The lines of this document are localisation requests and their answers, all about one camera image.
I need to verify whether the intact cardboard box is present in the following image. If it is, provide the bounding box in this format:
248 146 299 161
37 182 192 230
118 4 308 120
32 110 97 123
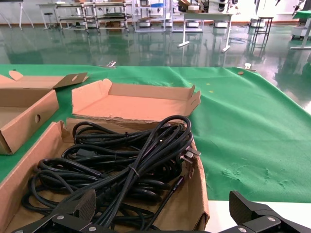
0 70 89 156

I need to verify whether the white workshop table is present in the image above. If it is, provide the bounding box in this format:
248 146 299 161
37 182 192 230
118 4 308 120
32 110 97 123
176 11 234 53

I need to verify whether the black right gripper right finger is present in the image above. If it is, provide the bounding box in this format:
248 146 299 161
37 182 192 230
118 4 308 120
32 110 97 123
218 190 311 233

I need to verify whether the thin black camera cable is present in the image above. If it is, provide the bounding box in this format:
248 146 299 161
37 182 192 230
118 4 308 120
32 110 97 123
143 176 187 230

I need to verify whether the round seat stool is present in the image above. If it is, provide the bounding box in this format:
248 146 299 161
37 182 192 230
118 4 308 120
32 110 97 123
43 12 57 30

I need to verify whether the black tall stool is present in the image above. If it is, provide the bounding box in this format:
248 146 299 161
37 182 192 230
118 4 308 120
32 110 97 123
251 16 274 53

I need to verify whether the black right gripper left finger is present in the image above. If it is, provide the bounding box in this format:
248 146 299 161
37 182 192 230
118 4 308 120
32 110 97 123
11 188 117 233

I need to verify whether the metal shelf rack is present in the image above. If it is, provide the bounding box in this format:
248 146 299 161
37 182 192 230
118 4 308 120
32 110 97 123
54 1 134 33

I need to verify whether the white desk with green cover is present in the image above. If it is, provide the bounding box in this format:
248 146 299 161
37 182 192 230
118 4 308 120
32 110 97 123
290 9 311 50

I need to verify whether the torn cardboard box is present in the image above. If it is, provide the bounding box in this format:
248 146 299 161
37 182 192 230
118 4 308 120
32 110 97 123
0 79 211 233

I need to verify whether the green table cloth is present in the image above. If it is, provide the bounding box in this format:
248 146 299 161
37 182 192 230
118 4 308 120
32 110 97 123
0 64 311 202

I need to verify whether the white shelving rack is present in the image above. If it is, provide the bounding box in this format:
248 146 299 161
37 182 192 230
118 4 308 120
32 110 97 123
133 0 171 33

